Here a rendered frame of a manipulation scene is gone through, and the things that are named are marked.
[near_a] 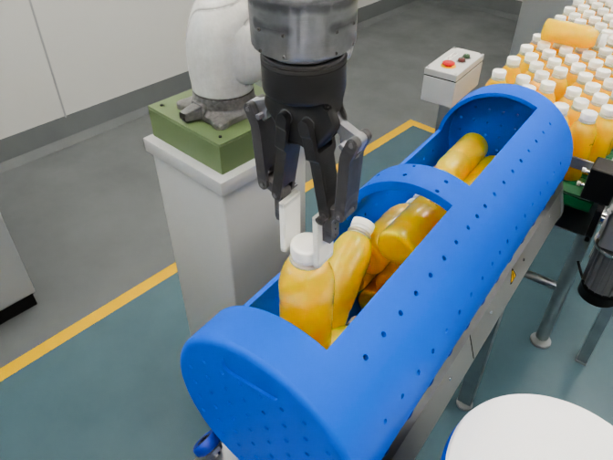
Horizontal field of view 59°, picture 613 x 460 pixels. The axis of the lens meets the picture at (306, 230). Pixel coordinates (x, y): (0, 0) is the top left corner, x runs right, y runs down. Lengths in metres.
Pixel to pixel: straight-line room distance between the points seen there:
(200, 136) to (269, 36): 0.89
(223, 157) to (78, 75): 2.49
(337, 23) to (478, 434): 0.58
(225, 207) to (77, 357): 1.18
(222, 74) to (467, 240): 0.73
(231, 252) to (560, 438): 0.91
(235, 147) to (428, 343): 0.75
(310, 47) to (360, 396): 0.38
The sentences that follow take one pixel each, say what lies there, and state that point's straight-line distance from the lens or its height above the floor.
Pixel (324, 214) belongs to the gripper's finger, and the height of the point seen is 1.38.
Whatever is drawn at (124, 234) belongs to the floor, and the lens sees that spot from 2.84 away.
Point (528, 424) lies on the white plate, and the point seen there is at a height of 1.04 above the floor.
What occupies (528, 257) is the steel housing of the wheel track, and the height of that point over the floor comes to 0.86.
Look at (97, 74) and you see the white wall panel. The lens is 3.76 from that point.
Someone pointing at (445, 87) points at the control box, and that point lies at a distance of 1.64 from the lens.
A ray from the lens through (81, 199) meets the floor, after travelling 3.17.
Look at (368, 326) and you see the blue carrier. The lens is 0.66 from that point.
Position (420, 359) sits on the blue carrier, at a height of 1.15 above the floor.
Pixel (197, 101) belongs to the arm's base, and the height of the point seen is 1.13.
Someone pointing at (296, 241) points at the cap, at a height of 1.32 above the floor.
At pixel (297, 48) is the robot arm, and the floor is 1.56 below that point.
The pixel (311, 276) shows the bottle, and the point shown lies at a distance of 0.61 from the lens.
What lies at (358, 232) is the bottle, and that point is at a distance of 0.88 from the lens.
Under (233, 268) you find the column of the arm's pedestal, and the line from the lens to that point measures 1.48.
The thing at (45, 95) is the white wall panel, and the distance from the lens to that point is 3.65.
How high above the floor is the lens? 1.71
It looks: 39 degrees down
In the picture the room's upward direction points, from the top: straight up
